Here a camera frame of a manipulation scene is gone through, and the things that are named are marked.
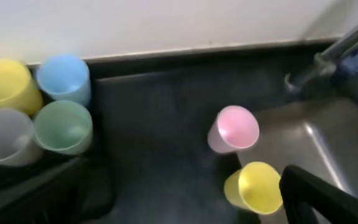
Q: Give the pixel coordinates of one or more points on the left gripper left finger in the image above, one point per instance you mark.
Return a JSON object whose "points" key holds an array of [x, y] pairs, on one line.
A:
{"points": [[42, 199]]}

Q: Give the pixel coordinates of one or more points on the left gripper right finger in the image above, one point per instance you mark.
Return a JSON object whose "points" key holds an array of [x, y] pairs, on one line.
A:
{"points": [[322, 202]]}

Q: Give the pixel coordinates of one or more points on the yellow cup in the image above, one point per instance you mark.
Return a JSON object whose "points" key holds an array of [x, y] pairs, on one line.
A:
{"points": [[5, 81], [258, 186]]}

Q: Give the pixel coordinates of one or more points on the pink cup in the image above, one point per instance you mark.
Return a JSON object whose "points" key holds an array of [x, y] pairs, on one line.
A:
{"points": [[236, 127]]}

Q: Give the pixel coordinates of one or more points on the black tray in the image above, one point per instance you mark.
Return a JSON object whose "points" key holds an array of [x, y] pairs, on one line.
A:
{"points": [[102, 193]]}

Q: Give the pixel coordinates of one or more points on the steel sink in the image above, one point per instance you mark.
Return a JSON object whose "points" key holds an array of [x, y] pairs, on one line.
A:
{"points": [[322, 140]]}

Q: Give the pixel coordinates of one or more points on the grey cup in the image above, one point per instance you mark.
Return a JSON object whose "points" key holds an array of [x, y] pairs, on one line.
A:
{"points": [[5, 137]]}

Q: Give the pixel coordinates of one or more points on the green cup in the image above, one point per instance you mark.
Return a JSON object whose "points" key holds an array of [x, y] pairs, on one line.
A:
{"points": [[62, 127]]}

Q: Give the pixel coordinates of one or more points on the blue cup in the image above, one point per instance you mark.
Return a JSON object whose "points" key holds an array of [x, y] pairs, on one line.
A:
{"points": [[64, 74]]}

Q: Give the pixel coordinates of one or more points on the steel tap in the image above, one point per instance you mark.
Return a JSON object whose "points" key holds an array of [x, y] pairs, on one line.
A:
{"points": [[346, 42]]}

